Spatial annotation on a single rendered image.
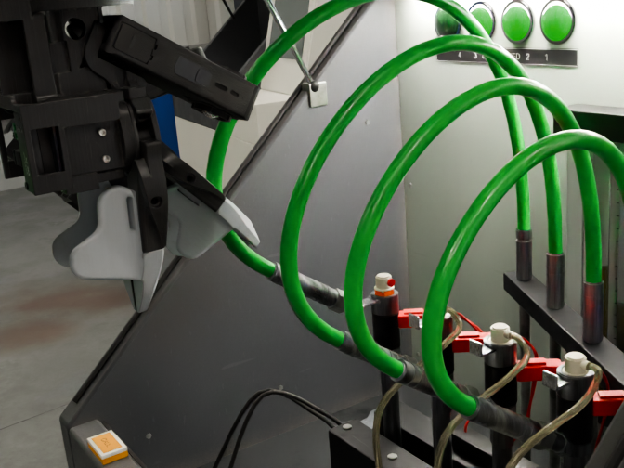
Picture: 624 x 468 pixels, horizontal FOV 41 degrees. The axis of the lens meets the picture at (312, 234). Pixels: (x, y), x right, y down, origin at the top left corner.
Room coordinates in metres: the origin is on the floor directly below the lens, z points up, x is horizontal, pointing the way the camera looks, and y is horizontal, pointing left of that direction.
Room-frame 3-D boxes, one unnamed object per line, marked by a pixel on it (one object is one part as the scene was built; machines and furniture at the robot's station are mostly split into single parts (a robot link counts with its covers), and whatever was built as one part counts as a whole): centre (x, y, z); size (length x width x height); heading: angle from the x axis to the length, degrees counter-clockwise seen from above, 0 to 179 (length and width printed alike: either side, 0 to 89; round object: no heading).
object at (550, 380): (0.59, -0.18, 1.14); 0.03 x 0.02 x 0.01; 122
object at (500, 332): (0.66, -0.15, 1.14); 0.02 x 0.02 x 0.03
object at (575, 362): (0.59, -0.20, 1.14); 0.02 x 0.02 x 0.03
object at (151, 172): (0.52, 0.11, 1.33); 0.05 x 0.02 x 0.09; 32
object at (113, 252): (0.51, 0.13, 1.28); 0.06 x 0.03 x 0.09; 122
